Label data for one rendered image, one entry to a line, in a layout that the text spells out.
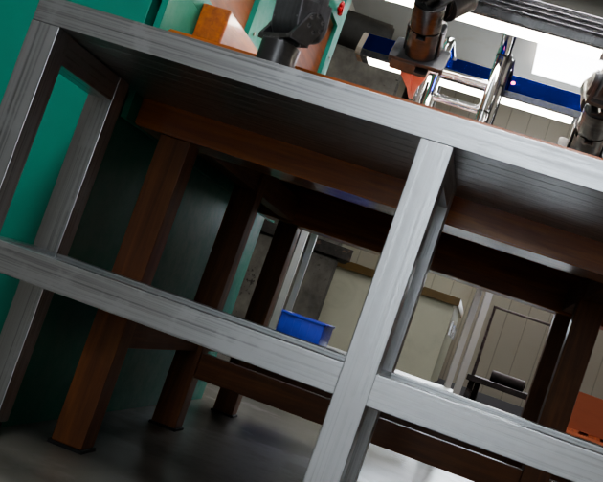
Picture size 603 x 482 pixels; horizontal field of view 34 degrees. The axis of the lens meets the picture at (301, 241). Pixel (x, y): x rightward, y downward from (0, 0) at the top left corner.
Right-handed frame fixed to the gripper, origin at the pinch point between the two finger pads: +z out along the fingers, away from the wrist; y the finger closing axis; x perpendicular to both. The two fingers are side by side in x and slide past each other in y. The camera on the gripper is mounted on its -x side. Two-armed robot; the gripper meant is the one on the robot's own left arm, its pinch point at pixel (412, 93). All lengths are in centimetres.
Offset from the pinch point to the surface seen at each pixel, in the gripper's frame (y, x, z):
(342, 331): 75, -349, 494
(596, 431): -136, -364, 525
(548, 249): -32.2, 27.1, 2.2
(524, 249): -28.6, 27.8, 3.1
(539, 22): -17.6, -26.9, -5.7
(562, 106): -27, -63, 37
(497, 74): -11.8, -33.8, 13.2
